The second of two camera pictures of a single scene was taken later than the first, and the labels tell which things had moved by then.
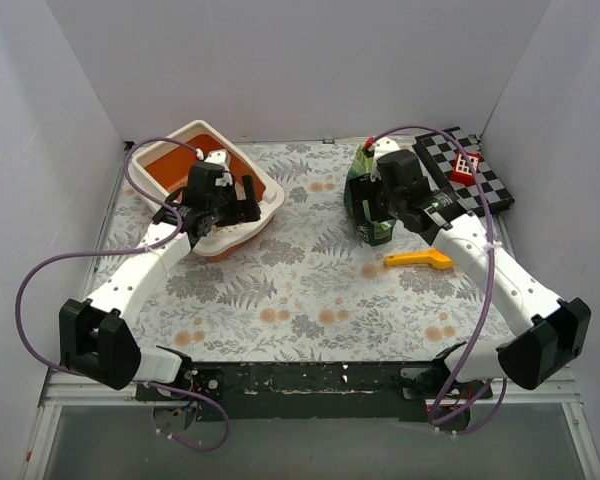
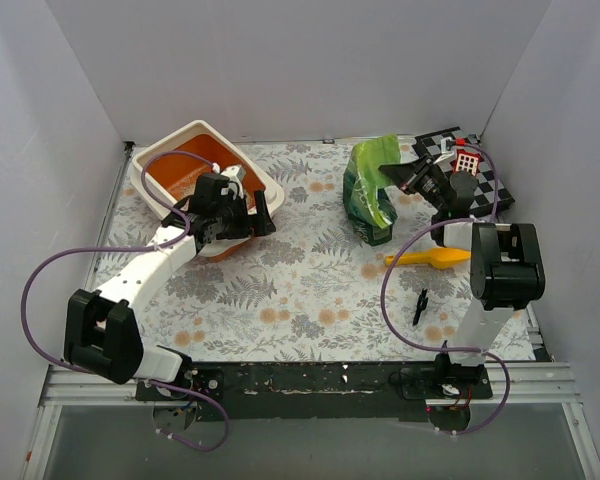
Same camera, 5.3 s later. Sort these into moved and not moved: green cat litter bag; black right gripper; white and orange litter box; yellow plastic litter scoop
Moved: black right gripper
Not moved: green cat litter bag; yellow plastic litter scoop; white and orange litter box
